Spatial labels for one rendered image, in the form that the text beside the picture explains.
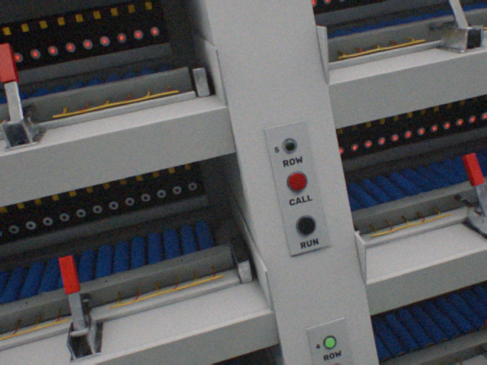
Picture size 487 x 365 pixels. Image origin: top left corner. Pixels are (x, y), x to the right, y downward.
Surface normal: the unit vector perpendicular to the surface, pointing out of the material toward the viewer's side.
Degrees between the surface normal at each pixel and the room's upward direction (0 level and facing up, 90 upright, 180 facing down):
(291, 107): 90
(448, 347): 19
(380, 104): 109
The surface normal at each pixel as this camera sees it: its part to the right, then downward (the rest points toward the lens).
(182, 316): -0.15, -0.88
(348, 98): 0.22, 0.42
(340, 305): 0.17, 0.11
